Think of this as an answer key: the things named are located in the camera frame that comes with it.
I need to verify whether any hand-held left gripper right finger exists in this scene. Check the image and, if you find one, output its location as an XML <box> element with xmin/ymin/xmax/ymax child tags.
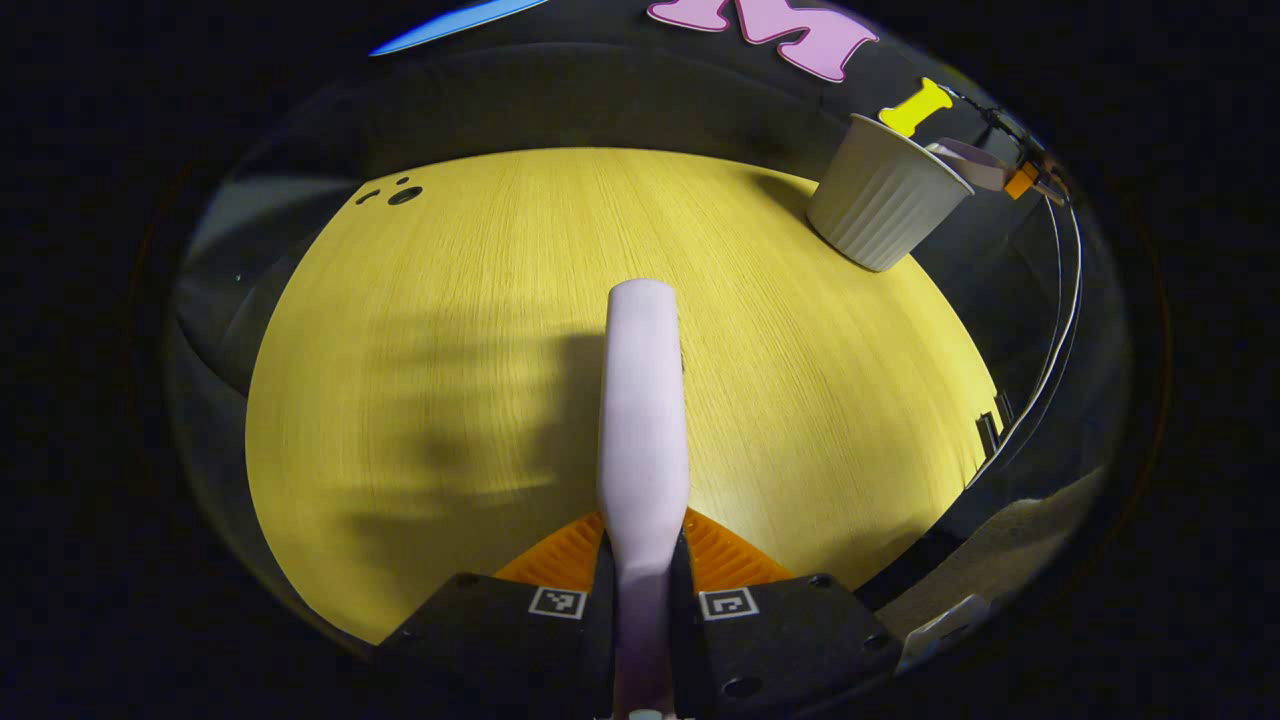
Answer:
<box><xmin>667</xmin><ymin>507</ymin><xmax>904</xmax><ymax>720</ymax></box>

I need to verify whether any white ribbed garbage bin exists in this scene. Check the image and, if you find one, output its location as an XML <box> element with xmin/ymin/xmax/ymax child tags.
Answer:
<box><xmin>806</xmin><ymin>112</ymin><xmax>975</xmax><ymax>273</ymax></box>

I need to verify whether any wooden desktop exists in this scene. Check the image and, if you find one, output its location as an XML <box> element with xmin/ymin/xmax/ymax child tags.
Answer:
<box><xmin>245</xmin><ymin>147</ymin><xmax>1004</xmax><ymax>646</ymax></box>

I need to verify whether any small white object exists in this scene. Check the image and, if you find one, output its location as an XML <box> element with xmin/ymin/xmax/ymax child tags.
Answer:
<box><xmin>895</xmin><ymin>594</ymin><xmax>993</xmax><ymax>673</ymax></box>

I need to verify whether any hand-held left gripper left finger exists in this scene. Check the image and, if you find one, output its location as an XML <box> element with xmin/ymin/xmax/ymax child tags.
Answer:
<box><xmin>376</xmin><ymin>511</ymin><xmax>618</xmax><ymax>720</ymax></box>

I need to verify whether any white cable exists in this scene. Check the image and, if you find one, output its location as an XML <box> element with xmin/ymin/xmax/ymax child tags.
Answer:
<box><xmin>965</xmin><ymin>195</ymin><xmax>1086</xmax><ymax>491</ymax></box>

